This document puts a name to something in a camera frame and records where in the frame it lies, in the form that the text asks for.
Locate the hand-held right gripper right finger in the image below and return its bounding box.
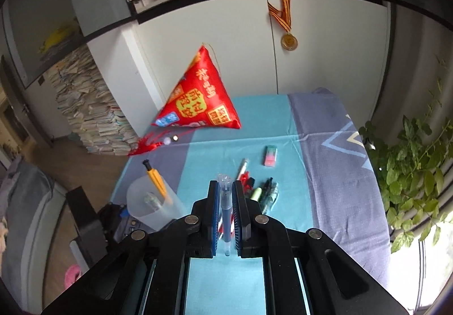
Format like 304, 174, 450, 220
232, 180, 407, 315

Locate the black chair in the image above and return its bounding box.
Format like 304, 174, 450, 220
65, 186, 108, 262

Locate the blue gel pen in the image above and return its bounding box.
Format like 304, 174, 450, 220
217, 173, 234, 257

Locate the tall pile of books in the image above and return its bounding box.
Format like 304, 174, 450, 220
46, 44, 140, 157

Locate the pink slipper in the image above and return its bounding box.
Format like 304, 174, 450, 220
64, 264, 83, 289

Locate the yellow object behind glass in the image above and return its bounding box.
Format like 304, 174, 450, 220
38, 26, 76, 54

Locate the orange mechanical pencil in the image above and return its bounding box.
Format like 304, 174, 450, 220
142, 159, 168, 200

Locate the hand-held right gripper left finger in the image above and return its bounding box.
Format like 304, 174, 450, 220
42, 180, 222, 315

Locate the green leafy plant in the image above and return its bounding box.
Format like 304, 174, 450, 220
359, 60, 453, 254

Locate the black pen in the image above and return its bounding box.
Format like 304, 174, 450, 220
260, 177, 276, 206

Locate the clear green pen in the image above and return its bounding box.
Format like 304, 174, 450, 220
143, 195, 163, 211

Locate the red tassel with beads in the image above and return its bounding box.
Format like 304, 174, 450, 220
127, 127, 199, 158

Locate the translucent plastic pen cup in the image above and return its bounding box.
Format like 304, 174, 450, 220
126, 175, 188, 232

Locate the dark room door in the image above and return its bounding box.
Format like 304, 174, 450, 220
0, 55, 55, 149

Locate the gold medal striped ribbon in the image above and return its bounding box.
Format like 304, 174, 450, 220
267, 0, 298, 52

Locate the large frosted glass cabinet door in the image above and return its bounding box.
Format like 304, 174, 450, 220
2, 0, 87, 89

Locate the red pyramid pillow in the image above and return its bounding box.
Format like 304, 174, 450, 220
151, 45, 242, 130

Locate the blue patterned tablecloth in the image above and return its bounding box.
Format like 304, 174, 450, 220
110, 88, 392, 315

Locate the pink green eraser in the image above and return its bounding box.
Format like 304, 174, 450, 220
263, 145, 278, 167

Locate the grey bed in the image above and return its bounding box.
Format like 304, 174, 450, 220
0, 156, 68, 312

